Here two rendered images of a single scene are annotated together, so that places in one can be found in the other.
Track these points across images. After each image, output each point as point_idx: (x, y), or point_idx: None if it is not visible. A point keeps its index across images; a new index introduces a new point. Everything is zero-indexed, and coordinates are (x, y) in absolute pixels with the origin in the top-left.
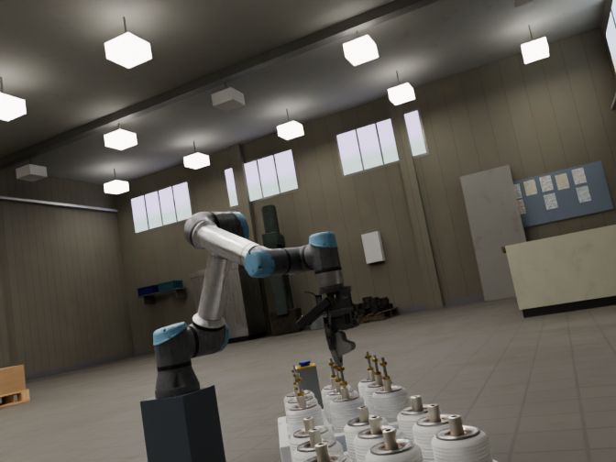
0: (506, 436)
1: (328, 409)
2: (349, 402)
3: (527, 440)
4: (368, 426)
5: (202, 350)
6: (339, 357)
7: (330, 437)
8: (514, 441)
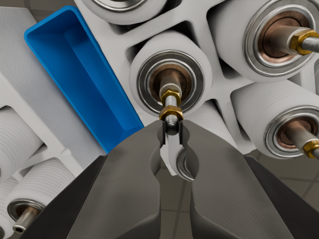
0: (306, 173)
1: (240, 1)
2: (136, 100)
3: None
4: None
5: None
6: (182, 140)
7: None
8: (286, 179)
